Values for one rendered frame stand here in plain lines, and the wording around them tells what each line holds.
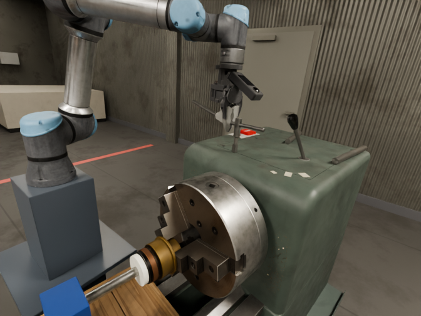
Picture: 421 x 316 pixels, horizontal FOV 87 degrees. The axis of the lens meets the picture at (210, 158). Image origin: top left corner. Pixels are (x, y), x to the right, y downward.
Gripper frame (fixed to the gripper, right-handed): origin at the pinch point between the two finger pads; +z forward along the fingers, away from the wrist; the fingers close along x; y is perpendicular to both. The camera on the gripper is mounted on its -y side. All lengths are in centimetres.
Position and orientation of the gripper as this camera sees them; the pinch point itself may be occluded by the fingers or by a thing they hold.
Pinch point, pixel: (229, 128)
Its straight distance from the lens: 76.4
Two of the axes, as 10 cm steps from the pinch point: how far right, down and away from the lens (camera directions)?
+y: -6.9, -3.0, 6.5
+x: -7.2, 2.0, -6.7
